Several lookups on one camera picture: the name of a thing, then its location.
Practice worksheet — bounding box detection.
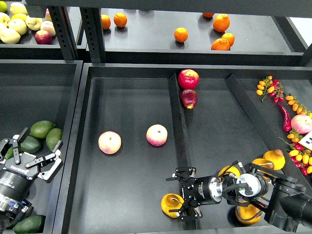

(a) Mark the green avocado bottom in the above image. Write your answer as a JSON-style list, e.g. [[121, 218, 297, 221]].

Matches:
[[13, 214, 46, 234]]

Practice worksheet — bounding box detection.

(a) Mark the green avocado far left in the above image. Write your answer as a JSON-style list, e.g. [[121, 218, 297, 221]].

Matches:
[[0, 138, 13, 161]]

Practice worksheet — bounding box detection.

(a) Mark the black perforated post left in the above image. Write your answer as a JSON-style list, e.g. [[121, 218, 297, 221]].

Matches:
[[47, 6, 78, 60]]

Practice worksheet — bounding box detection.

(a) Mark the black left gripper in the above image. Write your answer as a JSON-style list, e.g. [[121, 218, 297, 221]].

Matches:
[[0, 127, 63, 201]]

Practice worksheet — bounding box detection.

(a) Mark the black perforated post right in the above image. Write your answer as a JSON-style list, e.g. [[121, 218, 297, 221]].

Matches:
[[79, 7, 106, 63]]

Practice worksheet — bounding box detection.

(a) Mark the dark avocado middle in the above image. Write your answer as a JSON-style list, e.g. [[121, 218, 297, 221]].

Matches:
[[20, 136, 41, 153]]

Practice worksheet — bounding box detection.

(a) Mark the orange cherry tomato bunch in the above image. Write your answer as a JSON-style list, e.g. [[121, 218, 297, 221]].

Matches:
[[285, 95, 312, 117]]

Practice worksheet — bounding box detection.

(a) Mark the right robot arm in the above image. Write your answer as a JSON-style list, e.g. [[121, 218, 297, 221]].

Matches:
[[168, 161, 312, 232]]

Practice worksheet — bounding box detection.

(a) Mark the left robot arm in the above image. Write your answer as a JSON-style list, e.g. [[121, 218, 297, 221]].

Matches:
[[0, 128, 63, 230]]

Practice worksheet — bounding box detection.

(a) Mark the yellow apple middle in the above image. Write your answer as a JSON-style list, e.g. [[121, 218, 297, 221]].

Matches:
[[8, 19, 27, 36]]

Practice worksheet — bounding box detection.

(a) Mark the pink apple right edge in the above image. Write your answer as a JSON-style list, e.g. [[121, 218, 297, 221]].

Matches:
[[291, 114, 312, 135]]

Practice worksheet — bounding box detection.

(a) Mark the yellow apple left edge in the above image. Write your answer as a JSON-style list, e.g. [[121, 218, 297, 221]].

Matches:
[[0, 12, 11, 27]]

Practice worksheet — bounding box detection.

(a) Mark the pale peach behind post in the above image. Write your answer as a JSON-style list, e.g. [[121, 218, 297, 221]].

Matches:
[[45, 8, 52, 21]]

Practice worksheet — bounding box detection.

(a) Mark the pink apple centre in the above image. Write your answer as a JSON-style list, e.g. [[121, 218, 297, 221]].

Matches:
[[146, 124, 168, 147]]

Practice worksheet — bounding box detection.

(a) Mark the green avocado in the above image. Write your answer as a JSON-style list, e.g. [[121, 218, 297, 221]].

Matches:
[[0, 138, 13, 161], [13, 214, 46, 234], [45, 128, 62, 151], [30, 120, 56, 139]]

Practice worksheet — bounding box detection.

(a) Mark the black left tray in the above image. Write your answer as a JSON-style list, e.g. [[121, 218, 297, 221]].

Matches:
[[0, 59, 83, 234]]

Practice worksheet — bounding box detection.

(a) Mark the yellow pear bottom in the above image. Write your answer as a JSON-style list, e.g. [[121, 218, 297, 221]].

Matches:
[[235, 204, 263, 226]]

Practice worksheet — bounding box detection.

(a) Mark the yellow pear with stem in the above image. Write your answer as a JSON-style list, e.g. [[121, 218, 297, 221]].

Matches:
[[252, 158, 274, 170]]

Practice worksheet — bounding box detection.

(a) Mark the orange front right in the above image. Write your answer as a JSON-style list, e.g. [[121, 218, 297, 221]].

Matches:
[[211, 38, 230, 51]]

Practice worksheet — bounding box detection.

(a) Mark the dark red apple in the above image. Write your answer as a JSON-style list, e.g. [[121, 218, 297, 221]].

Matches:
[[180, 89, 198, 109]]

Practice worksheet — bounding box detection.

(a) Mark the yellow apple front left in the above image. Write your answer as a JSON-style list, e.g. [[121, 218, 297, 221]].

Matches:
[[0, 28, 20, 44]]

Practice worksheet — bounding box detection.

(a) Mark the black perforated post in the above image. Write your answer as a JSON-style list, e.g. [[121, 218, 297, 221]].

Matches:
[[47, 6, 78, 60], [79, 7, 106, 63]]

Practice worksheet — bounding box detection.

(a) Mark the cherry tomato bunch lower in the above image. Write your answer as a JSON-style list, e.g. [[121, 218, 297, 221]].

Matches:
[[280, 129, 312, 176]]

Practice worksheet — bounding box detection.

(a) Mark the red apple on shelf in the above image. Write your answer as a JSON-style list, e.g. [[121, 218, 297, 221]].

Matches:
[[35, 30, 53, 45]]

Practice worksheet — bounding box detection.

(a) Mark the white label card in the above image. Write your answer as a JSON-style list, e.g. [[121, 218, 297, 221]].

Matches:
[[299, 131, 312, 150]]

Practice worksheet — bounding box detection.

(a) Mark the black centre tray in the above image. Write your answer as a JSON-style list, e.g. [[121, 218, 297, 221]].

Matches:
[[66, 63, 312, 234]]

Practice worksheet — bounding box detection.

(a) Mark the pale peach on shelf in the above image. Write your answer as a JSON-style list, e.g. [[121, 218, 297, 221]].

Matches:
[[40, 20, 56, 37]]

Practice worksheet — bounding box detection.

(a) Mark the yellow apple with stem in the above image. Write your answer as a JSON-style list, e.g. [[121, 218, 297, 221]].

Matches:
[[25, 16, 43, 31]]

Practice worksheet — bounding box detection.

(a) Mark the cherry tomato bunch top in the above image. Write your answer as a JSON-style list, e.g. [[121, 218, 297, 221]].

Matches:
[[256, 76, 284, 104]]

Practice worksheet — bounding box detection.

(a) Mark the pink apple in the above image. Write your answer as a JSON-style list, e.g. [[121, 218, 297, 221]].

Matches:
[[98, 131, 121, 155], [146, 124, 168, 147]]

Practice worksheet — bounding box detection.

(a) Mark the green avocado right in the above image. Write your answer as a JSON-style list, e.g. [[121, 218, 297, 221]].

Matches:
[[45, 128, 62, 151]]

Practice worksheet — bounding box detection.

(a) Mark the black tray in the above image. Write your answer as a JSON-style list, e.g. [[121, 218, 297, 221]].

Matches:
[[0, 59, 83, 234], [66, 63, 312, 234]]

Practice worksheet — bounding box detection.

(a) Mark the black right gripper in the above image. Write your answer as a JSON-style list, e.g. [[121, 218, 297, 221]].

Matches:
[[166, 167, 221, 221]]

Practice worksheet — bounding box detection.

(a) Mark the green avocado top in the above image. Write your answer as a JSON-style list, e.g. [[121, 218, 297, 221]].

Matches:
[[30, 120, 56, 139]]

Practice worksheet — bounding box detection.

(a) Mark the red chili pepper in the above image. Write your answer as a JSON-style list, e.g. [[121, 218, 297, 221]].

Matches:
[[277, 103, 292, 132]]

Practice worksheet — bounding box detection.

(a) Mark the yellow lemon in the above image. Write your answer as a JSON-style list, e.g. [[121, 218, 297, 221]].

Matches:
[[11, 13, 27, 22]]

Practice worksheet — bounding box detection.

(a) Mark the pink apple left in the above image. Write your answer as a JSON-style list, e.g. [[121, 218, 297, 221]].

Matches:
[[98, 131, 121, 155]]

